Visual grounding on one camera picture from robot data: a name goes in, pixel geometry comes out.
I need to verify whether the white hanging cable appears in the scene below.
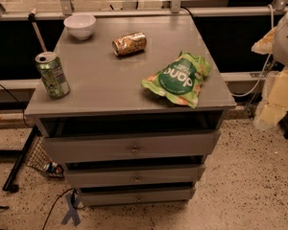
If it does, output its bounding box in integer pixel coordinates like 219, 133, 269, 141
230, 3, 276, 98

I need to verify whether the grey tape cross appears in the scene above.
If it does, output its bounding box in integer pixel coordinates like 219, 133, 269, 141
61, 194, 81, 226

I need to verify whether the green chip bag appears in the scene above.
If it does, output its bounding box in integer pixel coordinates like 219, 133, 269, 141
141, 52, 211, 108

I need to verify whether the green soda can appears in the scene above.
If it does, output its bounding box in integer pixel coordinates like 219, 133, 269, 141
36, 52, 70, 99

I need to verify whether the grey drawer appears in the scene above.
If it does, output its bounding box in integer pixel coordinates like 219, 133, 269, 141
43, 130, 221, 163
65, 164, 205, 188
80, 186, 195, 206

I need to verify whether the grey top drawer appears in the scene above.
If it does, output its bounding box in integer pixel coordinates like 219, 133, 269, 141
43, 130, 221, 163

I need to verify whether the grey drawer cabinet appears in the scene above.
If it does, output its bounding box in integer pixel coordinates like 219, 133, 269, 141
25, 15, 235, 195

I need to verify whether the small blue white package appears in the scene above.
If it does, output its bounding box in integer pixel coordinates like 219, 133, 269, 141
43, 162, 63, 175

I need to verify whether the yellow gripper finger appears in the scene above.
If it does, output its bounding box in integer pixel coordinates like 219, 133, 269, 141
253, 66, 288, 130
252, 27, 276, 55

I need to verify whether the wire mesh basket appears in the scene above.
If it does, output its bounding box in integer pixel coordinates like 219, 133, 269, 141
26, 136, 64, 179

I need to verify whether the white ceramic bowl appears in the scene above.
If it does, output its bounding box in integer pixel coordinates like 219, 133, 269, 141
63, 14, 97, 40

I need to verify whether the black metal floor stand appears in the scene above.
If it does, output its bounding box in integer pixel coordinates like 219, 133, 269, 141
2, 126, 38, 193

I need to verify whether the crushed golden soda can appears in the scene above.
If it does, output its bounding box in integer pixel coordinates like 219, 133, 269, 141
112, 32, 147, 57

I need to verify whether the black floor cable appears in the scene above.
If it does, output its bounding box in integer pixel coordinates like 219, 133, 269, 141
41, 187, 80, 230

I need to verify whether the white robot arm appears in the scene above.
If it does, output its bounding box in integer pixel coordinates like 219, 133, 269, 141
252, 11, 288, 130

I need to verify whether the grey bottom drawer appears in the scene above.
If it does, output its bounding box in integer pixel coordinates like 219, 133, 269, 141
80, 186, 195, 206

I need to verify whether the grey middle drawer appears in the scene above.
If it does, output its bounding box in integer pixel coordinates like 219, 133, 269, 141
65, 164, 205, 188

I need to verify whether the wooden stick with black clamp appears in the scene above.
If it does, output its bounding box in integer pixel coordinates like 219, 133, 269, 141
28, 8, 47, 52

